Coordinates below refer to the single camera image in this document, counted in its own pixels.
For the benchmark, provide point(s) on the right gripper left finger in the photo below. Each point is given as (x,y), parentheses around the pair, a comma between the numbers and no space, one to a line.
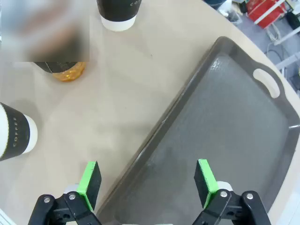
(90,185)

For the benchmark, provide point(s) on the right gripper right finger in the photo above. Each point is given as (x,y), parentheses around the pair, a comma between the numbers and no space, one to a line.
(206,182)

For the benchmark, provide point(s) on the coffee cup with black sleeve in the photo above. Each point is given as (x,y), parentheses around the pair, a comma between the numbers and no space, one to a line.
(117,11)
(16,131)

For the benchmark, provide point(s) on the dark grey serving tray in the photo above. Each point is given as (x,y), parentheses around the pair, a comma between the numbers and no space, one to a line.
(222,117)

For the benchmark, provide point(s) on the iced tea plastic cup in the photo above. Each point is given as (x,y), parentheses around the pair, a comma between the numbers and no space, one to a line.
(70,73)

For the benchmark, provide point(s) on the red shopping bag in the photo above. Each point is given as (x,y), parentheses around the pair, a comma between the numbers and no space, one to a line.
(264,11)

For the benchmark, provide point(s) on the black bag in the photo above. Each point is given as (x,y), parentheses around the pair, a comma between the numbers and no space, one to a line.
(294,20)

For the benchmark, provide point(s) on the white metal frame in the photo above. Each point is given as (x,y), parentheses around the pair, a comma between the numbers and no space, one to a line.
(287,37)

